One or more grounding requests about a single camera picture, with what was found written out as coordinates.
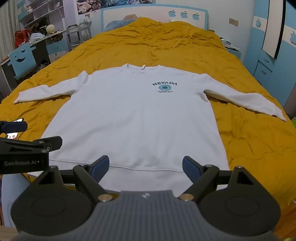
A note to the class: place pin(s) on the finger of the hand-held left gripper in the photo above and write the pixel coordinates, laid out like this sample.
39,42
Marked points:
41,144
15,126

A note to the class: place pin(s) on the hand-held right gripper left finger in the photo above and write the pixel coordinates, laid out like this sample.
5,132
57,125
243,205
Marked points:
101,165

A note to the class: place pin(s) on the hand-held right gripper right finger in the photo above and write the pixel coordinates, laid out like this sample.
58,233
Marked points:
190,168

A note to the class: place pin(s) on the white printed sweatshirt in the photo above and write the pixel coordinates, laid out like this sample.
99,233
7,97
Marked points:
129,120

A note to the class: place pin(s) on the smartphone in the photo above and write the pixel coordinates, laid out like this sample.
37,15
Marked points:
12,135

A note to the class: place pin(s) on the blue chair with face cutout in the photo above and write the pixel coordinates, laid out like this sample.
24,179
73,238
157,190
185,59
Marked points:
23,60

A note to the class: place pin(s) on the dark desk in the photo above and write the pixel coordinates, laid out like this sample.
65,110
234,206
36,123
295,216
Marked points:
40,49

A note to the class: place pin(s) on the white box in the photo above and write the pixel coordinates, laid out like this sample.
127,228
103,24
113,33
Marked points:
56,49

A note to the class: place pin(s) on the red bag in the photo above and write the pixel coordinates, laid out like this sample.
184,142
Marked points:
22,37

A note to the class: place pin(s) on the white plastic bag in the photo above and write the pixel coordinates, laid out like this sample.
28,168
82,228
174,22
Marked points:
37,37

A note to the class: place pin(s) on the grey metal cart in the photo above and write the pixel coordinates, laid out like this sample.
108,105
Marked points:
78,32

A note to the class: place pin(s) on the white nightstand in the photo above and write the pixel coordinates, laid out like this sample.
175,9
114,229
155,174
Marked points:
233,52

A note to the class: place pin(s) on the yellow blanket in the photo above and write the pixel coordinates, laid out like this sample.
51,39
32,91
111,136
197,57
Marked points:
161,44

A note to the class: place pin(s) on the blue and white wardrobe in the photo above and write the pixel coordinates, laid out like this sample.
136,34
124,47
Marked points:
272,58

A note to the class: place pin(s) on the blue pillow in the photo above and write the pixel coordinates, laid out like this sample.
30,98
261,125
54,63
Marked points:
115,24

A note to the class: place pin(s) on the orange plush toy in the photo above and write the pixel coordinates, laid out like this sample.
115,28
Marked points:
131,17

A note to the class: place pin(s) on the white and blue headboard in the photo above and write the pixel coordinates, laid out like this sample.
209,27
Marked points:
152,12

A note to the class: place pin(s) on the white wall shelf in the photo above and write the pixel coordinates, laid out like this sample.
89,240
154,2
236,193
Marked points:
41,11

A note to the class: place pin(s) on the wall poster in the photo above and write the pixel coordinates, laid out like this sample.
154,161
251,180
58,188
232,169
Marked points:
99,5

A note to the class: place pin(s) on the wall socket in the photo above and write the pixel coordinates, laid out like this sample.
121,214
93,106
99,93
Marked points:
233,21

